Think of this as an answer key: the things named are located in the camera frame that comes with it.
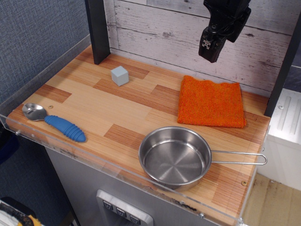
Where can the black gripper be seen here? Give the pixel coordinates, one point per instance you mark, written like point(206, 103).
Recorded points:
point(227, 19)

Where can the orange red cloth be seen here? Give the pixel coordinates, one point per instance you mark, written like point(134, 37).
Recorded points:
point(206, 103)

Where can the grey cube block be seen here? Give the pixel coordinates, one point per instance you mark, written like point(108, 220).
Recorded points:
point(120, 75)

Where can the stainless steel pan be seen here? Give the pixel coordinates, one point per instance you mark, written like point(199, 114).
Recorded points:
point(175, 158)

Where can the white cabinet at right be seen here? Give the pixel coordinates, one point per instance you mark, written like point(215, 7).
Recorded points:
point(282, 144)

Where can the silver control panel with buttons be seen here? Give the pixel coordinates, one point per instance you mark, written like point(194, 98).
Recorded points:
point(116, 212)

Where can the yellow black object corner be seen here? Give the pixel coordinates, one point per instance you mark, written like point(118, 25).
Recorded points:
point(14, 213)

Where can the dark vertical post right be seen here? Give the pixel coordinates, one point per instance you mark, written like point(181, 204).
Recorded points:
point(284, 70)

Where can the dark vertical post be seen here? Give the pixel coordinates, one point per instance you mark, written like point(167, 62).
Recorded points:
point(284, 70)
point(98, 29)

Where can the dark vertical post left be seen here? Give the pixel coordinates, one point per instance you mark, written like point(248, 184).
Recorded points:
point(98, 29)

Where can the clear acrylic guard rail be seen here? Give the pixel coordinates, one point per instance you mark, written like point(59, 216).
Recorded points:
point(115, 119)

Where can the blue handled metal spoon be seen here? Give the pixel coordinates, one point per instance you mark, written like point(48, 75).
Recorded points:
point(36, 112)

